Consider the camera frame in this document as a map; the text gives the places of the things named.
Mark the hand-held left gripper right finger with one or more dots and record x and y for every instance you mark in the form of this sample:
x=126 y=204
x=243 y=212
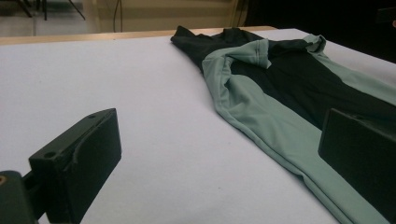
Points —
x=361 y=155

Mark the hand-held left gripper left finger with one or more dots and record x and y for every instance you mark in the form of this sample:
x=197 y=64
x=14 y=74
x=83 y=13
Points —
x=84 y=161

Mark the black and green t-shirt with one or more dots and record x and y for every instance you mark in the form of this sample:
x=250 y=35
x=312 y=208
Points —
x=264 y=115

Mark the black metal stand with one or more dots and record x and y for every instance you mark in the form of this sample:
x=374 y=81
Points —
x=43 y=7

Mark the light wooden shelf unit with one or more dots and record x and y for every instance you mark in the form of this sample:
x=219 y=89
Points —
x=171 y=15

